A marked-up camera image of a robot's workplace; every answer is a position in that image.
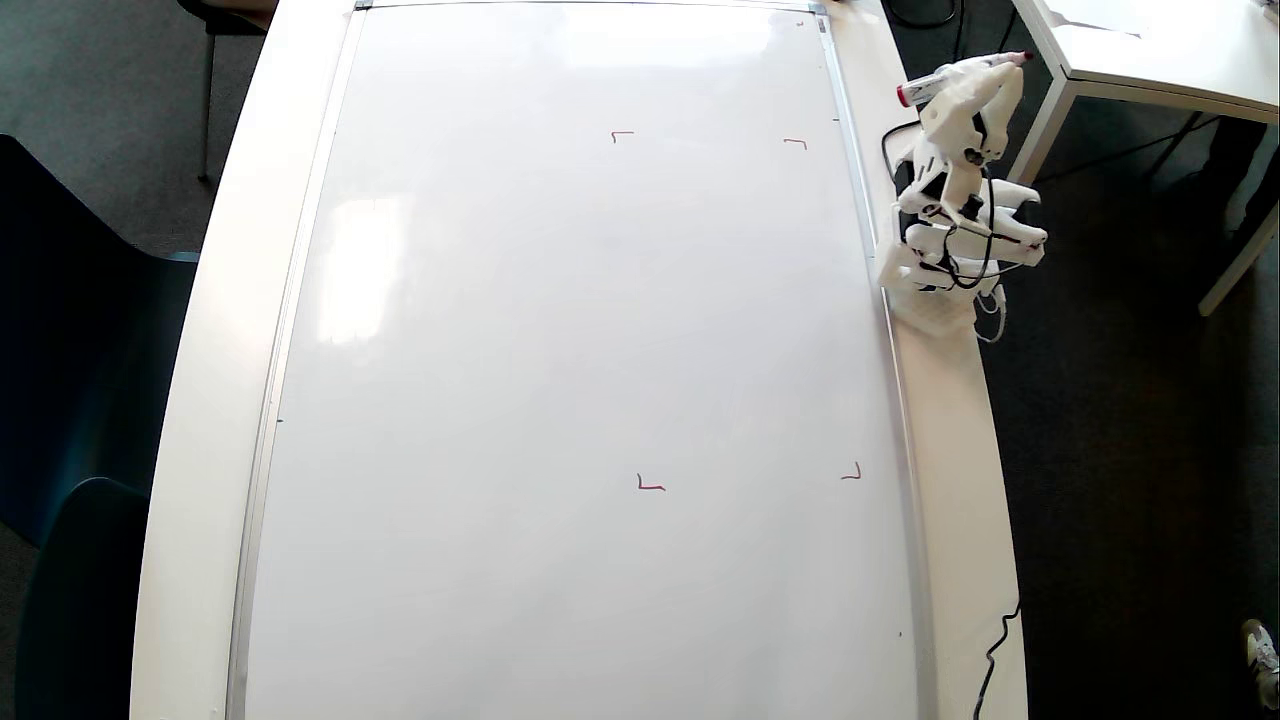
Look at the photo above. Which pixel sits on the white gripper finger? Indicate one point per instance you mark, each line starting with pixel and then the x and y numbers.
pixel 1003 110
pixel 985 78

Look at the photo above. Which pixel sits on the red whiteboard marker pen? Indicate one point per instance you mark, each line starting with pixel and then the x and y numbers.
pixel 925 90

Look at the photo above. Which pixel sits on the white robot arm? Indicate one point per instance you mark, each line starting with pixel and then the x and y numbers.
pixel 935 235

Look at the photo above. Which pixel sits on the white side table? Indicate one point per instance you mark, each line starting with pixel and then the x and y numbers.
pixel 1180 50

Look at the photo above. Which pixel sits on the white grey sneaker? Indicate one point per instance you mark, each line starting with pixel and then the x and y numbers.
pixel 1262 660

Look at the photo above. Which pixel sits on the black chair with metal leg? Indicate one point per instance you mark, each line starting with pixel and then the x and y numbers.
pixel 230 20

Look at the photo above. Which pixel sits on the dark blue chair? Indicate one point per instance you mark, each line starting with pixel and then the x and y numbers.
pixel 80 350

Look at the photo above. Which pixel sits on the white whiteboard with metal frame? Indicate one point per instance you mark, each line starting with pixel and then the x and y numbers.
pixel 560 350

